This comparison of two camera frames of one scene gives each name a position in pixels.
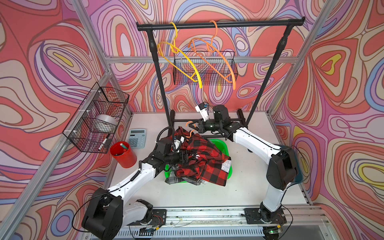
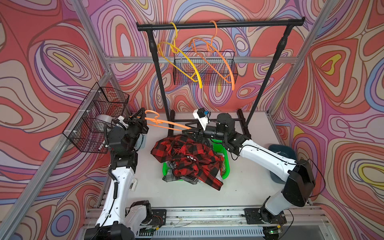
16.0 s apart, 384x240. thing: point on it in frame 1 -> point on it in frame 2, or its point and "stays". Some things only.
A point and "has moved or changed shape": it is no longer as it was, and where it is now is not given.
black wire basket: x=95 y=127 stays
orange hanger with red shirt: x=192 y=131 -> x=163 y=123
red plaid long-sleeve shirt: x=205 y=161 has moved or changed shape
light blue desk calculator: x=137 y=138 stays
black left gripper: x=180 y=158 -> x=139 y=123
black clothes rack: x=280 y=23 stays
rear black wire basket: x=205 y=67 stays
